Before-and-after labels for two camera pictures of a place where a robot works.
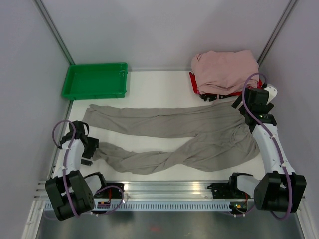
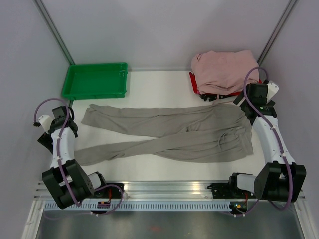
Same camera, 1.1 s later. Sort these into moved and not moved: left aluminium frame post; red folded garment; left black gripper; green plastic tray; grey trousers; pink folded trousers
Moved: left black gripper; grey trousers
Not moved: left aluminium frame post; pink folded trousers; red folded garment; green plastic tray
